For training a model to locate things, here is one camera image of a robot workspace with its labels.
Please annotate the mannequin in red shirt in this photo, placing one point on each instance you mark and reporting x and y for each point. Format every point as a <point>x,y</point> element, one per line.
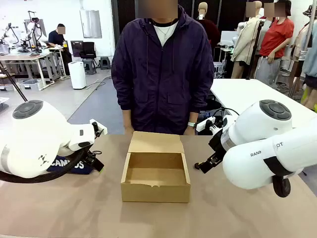
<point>275,42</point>

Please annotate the person's left hand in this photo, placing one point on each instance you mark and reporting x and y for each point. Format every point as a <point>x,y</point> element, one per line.
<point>190,131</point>

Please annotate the white computer case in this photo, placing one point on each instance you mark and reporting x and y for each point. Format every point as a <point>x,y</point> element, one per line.
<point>219,69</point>

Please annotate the mannequin in dark red top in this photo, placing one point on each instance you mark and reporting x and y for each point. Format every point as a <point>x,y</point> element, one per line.
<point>209,32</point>

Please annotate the person in purple jacket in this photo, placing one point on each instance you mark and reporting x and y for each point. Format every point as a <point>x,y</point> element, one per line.
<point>162,74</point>

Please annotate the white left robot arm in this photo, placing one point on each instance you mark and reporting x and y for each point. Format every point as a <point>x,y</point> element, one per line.
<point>32,138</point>

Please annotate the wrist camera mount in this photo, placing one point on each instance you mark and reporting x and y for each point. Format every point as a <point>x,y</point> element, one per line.
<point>100,127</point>
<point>206,124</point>

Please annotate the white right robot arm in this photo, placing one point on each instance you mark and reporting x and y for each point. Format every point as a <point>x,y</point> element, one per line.
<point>262,148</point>

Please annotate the background workbench table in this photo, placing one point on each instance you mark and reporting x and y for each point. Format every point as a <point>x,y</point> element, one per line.
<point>22,57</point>

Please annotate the brown cardboard box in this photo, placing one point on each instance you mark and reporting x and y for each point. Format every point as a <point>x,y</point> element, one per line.
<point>155,173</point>

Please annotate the white background table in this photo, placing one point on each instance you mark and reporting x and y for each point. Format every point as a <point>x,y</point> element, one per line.
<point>237,91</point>

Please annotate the clear plastic storage bin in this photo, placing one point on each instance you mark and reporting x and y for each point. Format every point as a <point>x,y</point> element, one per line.
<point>29,84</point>

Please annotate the background person black shirt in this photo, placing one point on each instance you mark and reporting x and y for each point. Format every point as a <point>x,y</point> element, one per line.
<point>57,37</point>

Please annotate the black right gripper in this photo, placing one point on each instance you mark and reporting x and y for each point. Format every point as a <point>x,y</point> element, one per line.
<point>218,143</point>

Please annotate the grey plastic stool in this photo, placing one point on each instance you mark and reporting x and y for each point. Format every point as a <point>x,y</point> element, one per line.
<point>105,63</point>
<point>89,66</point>

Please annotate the black tripod leg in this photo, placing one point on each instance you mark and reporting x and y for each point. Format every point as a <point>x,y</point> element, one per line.
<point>15,84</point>

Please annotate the grey wall panel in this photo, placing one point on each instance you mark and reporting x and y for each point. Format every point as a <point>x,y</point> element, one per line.
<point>90,24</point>

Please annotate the mannequin in beige coat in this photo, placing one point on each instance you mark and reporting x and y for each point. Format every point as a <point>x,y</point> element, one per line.
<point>245,44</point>

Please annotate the navy Campus pouch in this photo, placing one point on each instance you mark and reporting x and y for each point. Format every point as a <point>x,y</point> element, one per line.
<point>74,165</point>

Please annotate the person's left forearm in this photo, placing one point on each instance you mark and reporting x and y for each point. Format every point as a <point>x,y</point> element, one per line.
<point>200,99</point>

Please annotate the white air purifier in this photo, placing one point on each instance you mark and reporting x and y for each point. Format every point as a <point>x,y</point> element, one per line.
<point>77,75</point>

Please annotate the black office chair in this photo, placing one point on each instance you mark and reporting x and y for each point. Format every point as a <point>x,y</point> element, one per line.
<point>87,50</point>

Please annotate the person's right hand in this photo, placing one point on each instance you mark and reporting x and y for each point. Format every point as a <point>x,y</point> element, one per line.
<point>128,130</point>

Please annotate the person's right forearm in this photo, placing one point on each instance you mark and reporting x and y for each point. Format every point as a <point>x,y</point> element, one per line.
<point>123,99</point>

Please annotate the background white robot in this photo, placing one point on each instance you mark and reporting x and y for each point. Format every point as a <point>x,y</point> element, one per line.
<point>34,32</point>

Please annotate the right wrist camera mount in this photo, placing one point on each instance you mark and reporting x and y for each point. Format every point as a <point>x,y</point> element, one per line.
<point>206,124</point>

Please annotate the silver wristwatch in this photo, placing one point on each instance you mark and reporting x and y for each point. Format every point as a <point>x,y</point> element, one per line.
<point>192,124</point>

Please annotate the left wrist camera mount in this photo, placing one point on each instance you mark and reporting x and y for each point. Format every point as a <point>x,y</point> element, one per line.
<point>100,127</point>

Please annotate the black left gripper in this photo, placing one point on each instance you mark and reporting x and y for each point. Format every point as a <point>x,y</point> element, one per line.
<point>89,157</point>

